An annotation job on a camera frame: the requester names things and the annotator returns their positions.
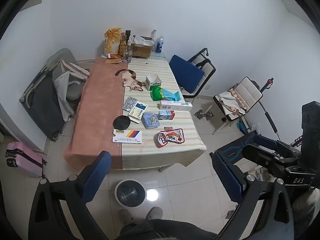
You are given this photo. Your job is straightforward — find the pink towel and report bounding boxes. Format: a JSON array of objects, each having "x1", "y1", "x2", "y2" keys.
[{"x1": 63, "y1": 57, "x2": 129, "y2": 170}]

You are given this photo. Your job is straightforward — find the white padded chair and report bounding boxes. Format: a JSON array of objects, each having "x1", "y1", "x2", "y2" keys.
[{"x1": 213, "y1": 76, "x2": 263, "y2": 135}]

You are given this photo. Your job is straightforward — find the white box with colour stripes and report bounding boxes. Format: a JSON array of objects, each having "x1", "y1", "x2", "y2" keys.
[{"x1": 112, "y1": 129, "x2": 142, "y2": 144}]

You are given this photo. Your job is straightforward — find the white grey cloth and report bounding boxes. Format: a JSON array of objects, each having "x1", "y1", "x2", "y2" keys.
[{"x1": 54, "y1": 71, "x2": 75, "y2": 122}]

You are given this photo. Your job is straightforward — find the pink white long box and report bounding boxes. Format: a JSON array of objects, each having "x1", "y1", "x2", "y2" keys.
[{"x1": 159, "y1": 100, "x2": 193, "y2": 112}]

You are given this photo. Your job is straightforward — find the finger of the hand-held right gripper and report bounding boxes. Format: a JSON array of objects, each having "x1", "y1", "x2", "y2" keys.
[
  {"x1": 251, "y1": 133, "x2": 300, "y2": 155},
  {"x1": 215, "y1": 136, "x2": 254, "y2": 167}
]

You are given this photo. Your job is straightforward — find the cardboard box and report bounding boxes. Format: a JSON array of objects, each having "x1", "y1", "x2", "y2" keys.
[{"x1": 131, "y1": 35, "x2": 155, "y2": 58}]

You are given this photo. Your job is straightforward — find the person's right forearm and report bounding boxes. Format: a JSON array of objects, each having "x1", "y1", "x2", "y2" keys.
[{"x1": 291, "y1": 187, "x2": 320, "y2": 232}]

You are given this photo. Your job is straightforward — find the blue star pouch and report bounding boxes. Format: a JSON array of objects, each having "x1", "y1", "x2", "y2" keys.
[{"x1": 142, "y1": 112, "x2": 160, "y2": 130}]

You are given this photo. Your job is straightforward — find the white green carton box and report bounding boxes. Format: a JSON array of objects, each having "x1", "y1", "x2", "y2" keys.
[{"x1": 145, "y1": 75, "x2": 162, "y2": 91}]

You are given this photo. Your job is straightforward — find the pink striped garment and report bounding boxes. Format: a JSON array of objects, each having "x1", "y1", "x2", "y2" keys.
[{"x1": 60, "y1": 59, "x2": 90, "y2": 81}]

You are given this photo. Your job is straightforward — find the striped tablecloth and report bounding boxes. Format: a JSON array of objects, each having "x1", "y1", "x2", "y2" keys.
[{"x1": 121, "y1": 55, "x2": 207, "y2": 170}]

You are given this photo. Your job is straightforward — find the person's dark fuzzy clothing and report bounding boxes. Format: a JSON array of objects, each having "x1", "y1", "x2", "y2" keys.
[{"x1": 119, "y1": 219, "x2": 218, "y2": 240}]

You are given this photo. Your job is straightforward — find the blue cushion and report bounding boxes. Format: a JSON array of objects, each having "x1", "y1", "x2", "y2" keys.
[{"x1": 169, "y1": 54, "x2": 205, "y2": 93}]

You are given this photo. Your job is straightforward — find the grey chair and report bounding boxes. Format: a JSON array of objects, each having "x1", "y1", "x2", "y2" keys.
[{"x1": 46, "y1": 49, "x2": 85, "y2": 100}]

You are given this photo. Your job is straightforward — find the metal dumbbell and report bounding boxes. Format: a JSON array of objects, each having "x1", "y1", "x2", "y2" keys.
[{"x1": 194, "y1": 109, "x2": 213, "y2": 120}]

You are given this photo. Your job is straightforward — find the white trash bin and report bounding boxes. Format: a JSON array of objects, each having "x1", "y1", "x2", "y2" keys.
[{"x1": 115, "y1": 179, "x2": 146, "y2": 207}]

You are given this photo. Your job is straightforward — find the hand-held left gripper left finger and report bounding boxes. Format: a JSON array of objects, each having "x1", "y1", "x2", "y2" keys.
[{"x1": 28, "y1": 151, "x2": 112, "y2": 240}]

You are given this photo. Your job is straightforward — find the black pole with red tip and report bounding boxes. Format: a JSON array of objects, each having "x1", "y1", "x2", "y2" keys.
[{"x1": 259, "y1": 78, "x2": 279, "y2": 140}]

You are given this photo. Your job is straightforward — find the cat shaped mat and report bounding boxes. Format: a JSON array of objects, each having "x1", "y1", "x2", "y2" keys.
[{"x1": 114, "y1": 69, "x2": 145, "y2": 92}]

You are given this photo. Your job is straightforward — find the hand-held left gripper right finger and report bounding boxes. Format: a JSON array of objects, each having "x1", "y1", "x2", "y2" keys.
[{"x1": 212, "y1": 151, "x2": 294, "y2": 240}]

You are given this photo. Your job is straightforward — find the pink suitcase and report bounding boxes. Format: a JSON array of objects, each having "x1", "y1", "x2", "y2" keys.
[{"x1": 5, "y1": 141, "x2": 47, "y2": 178}]

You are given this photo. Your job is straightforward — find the red white snack packet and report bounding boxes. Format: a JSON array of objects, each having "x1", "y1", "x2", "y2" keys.
[{"x1": 155, "y1": 128, "x2": 185, "y2": 148}]

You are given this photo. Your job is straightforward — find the green blue plastic bag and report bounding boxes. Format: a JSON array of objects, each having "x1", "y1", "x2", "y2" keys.
[{"x1": 150, "y1": 87, "x2": 181, "y2": 102}]

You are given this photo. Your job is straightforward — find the yellow chips bag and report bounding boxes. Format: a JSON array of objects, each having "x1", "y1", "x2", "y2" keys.
[{"x1": 104, "y1": 27, "x2": 122, "y2": 55}]

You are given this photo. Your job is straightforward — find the black round lid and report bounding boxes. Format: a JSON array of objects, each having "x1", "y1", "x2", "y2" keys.
[{"x1": 113, "y1": 115, "x2": 131, "y2": 130}]

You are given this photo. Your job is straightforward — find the black frame chair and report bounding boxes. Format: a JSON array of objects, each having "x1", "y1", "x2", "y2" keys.
[{"x1": 180, "y1": 47, "x2": 217, "y2": 99}]

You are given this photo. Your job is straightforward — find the blue white medicine box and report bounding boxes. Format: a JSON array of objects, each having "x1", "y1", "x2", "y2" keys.
[{"x1": 128, "y1": 102, "x2": 148, "y2": 123}]

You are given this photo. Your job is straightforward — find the silver blister packs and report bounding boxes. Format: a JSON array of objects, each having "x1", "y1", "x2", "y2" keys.
[{"x1": 122, "y1": 96, "x2": 138, "y2": 112}]

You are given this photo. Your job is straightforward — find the small blue white carton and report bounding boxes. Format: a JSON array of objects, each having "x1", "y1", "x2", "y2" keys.
[{"x1": 159, "y1": 110, "x2": 175, "y2": 120}]

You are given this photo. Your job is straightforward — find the grey slipper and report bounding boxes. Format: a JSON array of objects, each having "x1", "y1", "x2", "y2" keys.
[
  {"x1": 146, "y1": 207, "x2": 163, "y2": 222},
  {"x1": 119, "y1": 209, "x2": 135, "y2": 224}
]

